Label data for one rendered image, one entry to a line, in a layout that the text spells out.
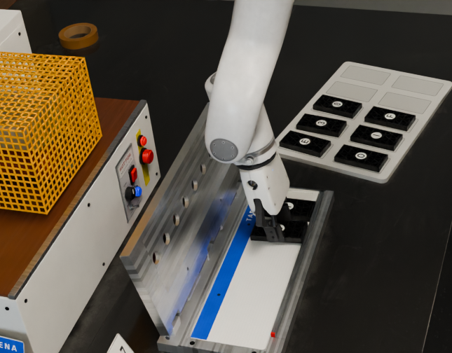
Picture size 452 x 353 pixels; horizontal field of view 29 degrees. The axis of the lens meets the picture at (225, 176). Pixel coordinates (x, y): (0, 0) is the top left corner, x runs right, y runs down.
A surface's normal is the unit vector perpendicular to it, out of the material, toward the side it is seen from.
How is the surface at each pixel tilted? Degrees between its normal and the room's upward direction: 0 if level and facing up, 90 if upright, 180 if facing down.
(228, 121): 83
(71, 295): 90
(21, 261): 0
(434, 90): 0
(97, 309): 0
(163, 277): 76
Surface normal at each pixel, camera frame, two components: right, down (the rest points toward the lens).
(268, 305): -0.10, -0.79
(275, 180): 0.91, -0.07
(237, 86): -0.12, 0.00
